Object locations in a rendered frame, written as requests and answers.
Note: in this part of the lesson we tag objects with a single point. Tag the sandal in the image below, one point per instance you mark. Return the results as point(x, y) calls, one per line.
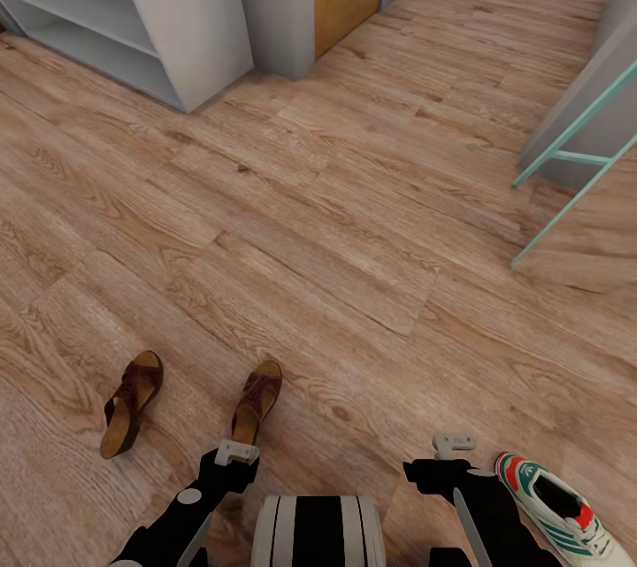
point(142, 380)
point(258, 397)

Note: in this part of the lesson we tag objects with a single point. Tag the robot trunk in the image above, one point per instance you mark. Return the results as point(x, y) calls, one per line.
point(318, 531)

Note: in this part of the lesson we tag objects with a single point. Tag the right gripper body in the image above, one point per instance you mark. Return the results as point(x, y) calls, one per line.
point(430, 474)

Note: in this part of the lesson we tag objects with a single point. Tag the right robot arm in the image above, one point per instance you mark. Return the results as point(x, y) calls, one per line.
point(486, 509)

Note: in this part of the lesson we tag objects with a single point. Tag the gym shoe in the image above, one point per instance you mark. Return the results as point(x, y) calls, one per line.
point(563, 516)

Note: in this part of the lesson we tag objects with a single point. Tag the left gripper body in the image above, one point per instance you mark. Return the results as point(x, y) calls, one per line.
point(232, 478)

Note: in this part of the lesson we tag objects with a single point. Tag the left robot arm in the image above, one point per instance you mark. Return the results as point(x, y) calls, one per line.
point(175, 538)

